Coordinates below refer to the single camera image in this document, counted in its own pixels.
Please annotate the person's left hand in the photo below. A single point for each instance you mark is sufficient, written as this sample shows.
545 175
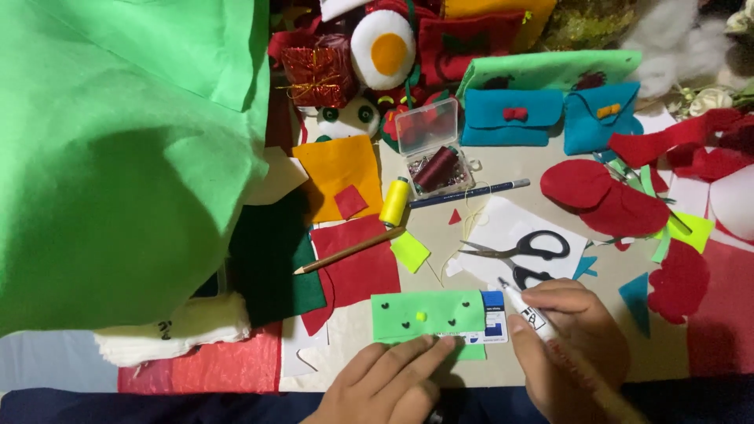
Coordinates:
377 391

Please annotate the person's right hand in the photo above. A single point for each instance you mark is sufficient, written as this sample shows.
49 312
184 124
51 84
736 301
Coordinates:
580 347

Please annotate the white marker pen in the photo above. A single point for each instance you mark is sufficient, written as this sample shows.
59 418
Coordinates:
517 299

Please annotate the light green felt with hearts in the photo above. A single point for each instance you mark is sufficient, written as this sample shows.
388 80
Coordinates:
430 309

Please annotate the blue felt triangle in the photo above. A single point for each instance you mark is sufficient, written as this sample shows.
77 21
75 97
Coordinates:
637 300

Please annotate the small blue felt scrap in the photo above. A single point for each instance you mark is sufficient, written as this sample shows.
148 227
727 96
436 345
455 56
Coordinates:
585 266

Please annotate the white and blue card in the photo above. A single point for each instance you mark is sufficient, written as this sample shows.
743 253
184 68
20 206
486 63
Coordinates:
493 321

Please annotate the ragged red felt scrap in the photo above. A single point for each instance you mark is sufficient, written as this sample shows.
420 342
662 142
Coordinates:
677 285

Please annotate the brown wooden pencil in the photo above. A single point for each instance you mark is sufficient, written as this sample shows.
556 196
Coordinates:
347 252

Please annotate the small neon yellow felt piece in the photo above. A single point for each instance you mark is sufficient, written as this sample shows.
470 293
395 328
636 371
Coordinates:
409 252

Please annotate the round red felt piece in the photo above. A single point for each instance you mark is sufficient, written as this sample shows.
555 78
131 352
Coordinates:
574 184
627 212

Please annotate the white paper sheet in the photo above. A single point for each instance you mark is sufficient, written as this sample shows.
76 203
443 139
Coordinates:
500 227

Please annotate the pinkish red felt sheet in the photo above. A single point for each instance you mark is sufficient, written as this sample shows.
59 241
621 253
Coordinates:
724 318

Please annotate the large neon yellow felt piece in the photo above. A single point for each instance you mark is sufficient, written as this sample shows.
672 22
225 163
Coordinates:
695 231

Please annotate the dark green felt sheet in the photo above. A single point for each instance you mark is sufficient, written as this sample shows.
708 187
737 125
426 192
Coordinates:
271 265

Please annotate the red fabric sheet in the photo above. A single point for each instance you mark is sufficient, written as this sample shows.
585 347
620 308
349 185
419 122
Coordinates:
206 368

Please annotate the tiny red felt triangle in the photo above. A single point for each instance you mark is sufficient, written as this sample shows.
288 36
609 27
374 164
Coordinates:
455 218

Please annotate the yellow thread spool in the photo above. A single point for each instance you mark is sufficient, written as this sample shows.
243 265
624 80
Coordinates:
394 201

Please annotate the small red felt square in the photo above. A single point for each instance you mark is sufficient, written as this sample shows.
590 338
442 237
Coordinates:
350 202

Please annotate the dark blue pencil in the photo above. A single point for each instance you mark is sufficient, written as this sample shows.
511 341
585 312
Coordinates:
465 193

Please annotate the white folded cloth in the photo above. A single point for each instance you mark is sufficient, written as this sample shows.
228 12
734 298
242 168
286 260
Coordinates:
176 333

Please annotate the white paper circle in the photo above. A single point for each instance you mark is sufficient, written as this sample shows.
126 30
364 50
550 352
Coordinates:
736 203

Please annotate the blue pouch with orange bow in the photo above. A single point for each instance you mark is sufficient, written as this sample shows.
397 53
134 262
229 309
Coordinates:
595 132

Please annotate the maroon thread spool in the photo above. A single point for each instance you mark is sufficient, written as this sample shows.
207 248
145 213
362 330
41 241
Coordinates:
437 168

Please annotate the blue pouch with red bow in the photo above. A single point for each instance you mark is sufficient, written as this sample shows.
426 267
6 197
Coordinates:
506 129

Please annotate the orange felt square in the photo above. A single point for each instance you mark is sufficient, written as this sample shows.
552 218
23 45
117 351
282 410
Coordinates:
336 165

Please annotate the heap of red felt scraps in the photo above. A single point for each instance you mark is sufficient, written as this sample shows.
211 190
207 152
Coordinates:
695 144

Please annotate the cream felt piece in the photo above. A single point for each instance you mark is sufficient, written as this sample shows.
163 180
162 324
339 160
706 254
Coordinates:
277 176

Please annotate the clear plastic pin box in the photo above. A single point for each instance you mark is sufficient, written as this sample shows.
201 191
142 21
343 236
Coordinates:
427 126

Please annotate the white felt panda toy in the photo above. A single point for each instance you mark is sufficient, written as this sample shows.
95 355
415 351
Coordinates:
347 121

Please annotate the white artificial flowers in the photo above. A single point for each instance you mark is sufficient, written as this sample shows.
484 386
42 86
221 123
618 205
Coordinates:
710 100

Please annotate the green felt pouch with ladybirds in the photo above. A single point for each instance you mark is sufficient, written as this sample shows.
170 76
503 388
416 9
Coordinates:
542 69

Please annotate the white stuffing fluff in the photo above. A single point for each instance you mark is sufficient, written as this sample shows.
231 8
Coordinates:
677 47

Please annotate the shiny red gift box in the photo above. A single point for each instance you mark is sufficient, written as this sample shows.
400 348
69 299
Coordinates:
315 76

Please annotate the gold glitter fabric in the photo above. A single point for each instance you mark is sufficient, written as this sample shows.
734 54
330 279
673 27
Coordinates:
589 23

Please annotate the red felt pouch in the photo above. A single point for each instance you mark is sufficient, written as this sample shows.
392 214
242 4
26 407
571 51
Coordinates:
465 44

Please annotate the light blue cloth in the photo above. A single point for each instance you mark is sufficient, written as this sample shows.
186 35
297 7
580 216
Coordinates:
53 362

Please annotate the felt fried egg toy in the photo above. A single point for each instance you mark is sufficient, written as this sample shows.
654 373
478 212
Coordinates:
383 50

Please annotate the orange felt pouch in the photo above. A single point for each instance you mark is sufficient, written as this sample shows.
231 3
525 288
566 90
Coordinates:
500 9

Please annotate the large green felt cloth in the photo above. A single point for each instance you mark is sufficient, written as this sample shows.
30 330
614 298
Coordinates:
118 153

